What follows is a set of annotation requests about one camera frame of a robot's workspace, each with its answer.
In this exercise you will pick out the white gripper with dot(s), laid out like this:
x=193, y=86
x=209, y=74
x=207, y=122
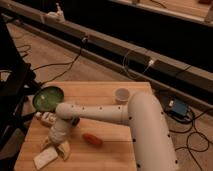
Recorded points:
x=58, y=134

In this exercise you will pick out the white sponge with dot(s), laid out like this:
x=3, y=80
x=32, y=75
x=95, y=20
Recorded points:
x=45, y=157

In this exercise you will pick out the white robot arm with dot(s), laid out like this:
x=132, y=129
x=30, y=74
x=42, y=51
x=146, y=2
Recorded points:
x=153, y=146

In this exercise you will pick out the green ceramic bowl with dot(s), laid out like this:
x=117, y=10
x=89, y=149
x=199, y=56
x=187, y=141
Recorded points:
x=47, y=99

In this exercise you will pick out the black rectangular block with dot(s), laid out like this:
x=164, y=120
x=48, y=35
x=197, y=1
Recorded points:
x=75, y=121

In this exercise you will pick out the orange carrot toy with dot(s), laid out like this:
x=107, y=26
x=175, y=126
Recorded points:
x=92, y=139

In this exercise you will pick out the black tripod stand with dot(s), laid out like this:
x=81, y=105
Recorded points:
x=13, y=91

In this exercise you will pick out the small white cup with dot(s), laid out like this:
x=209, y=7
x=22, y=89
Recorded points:
x=122, y=95

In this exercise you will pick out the blue power box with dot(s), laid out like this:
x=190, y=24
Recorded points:
x=178, y=108

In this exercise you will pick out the white plug on rail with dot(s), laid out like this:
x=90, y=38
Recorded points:
x=150, y=63

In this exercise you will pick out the white object on rail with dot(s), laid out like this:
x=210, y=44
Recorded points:
x=58, y=15

